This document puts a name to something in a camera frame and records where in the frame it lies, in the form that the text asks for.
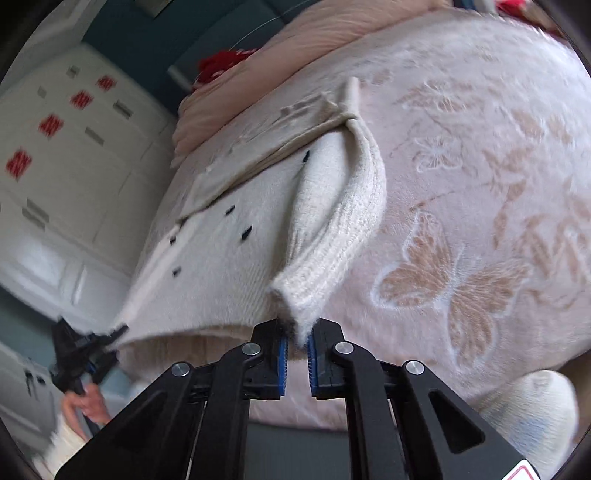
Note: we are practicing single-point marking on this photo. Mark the pink floral bed blanket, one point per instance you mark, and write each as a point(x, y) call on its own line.
point(480, 267)

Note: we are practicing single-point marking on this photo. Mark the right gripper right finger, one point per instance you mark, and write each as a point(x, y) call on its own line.
point(403, 421)

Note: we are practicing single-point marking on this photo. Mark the beige knit sweater black hearts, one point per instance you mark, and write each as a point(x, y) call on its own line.
point(264, 220)

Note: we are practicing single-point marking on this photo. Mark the person left hand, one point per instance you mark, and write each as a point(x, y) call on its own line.
point(90, 404)

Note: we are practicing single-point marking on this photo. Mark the red pillow at headboard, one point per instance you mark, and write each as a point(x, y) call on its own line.
point(210, 68)

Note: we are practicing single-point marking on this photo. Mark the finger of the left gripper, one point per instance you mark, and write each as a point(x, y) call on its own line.
point(99, 342)

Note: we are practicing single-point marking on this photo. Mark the white wardrobe with red decals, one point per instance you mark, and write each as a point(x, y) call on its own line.
point(85, 161)

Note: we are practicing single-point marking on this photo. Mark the dark teal upholstered headboard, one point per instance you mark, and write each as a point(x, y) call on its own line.
point(162, 53)

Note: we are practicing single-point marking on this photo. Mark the pink folded duvet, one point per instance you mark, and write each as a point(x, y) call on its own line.
point(316, 32)

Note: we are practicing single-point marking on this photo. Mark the red cloth by window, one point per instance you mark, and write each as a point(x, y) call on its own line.
point(526, 10)

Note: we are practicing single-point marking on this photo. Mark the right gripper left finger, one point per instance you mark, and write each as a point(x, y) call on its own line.
point(191, 422)

